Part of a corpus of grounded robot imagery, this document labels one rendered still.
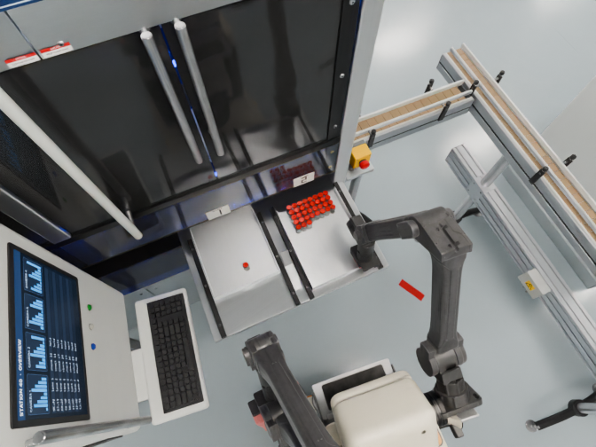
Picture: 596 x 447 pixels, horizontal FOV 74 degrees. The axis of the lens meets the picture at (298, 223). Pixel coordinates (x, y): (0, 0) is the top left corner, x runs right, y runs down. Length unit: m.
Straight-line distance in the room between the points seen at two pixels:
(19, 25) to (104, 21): 0.12
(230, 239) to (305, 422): 0.93
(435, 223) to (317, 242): 0.73
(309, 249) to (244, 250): 0.25
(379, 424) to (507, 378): 1.70
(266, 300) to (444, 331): 0.69
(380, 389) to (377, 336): 1.39
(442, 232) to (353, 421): 0.45
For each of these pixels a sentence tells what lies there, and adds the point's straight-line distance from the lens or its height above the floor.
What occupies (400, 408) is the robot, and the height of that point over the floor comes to 1.37.
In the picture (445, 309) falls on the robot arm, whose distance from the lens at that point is 0.99.
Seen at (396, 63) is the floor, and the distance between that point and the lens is 3.40.
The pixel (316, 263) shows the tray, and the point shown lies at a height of 0.88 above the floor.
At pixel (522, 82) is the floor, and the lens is 3.60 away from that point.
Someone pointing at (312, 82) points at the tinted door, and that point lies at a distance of 1.12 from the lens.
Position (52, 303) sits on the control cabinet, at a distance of 1.21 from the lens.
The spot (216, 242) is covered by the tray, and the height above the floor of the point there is 0.88.
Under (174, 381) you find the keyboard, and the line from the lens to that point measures 1.56.
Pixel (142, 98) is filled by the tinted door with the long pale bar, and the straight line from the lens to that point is 0.97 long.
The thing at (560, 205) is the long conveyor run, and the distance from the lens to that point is 1.86.
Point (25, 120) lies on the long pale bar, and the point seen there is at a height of 1.75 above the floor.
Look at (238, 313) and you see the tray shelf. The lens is 1.48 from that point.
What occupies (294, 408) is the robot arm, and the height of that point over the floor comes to 1.50.
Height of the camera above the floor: 2.32
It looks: 67 degrees down
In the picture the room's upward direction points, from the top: straight up
